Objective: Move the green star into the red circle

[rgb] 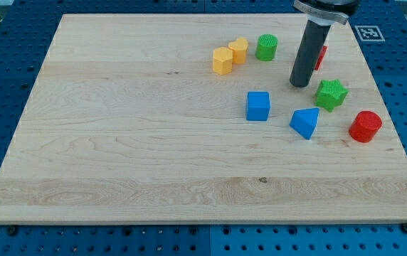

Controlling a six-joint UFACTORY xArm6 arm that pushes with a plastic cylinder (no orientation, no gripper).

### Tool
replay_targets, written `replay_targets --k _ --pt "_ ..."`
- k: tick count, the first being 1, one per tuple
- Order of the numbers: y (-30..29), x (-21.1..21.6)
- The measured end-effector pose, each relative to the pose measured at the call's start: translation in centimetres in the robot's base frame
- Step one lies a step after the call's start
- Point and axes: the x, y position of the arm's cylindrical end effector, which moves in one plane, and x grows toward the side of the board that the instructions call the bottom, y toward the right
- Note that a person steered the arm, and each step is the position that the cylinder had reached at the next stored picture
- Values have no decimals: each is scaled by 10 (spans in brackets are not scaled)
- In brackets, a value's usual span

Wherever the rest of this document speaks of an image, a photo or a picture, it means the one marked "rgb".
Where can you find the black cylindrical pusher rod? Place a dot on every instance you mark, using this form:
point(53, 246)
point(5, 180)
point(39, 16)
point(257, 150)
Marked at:
point(308, 53)

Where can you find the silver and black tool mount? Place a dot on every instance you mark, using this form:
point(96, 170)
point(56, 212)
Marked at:
point(327, 12)

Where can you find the green star block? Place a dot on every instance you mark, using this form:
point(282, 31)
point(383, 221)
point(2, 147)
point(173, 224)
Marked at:
point(330, 94)

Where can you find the red block behind rod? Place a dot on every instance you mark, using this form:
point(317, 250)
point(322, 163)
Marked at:
point(320, 57)

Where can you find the white fiducial marker tag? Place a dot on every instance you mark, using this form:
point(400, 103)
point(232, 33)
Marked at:
point(369, 33)

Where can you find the green cylinder block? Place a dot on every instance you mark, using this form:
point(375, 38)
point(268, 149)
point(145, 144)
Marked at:
point(266, 47)

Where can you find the yellow heart block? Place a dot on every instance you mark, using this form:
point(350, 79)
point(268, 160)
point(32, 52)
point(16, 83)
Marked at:
point(239, 48)

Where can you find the blue triangle block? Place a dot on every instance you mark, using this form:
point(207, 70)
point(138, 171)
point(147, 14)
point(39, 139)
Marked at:
point(304, 121)

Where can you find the blue cube block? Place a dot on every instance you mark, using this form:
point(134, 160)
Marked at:
point(257, 106)

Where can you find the yellow hexagon block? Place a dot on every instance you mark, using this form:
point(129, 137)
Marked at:
point(222, 61)

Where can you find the red cylinder block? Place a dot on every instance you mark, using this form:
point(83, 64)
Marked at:
point(365, 126)

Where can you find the wooden board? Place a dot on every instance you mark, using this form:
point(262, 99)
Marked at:
point(127, 123)

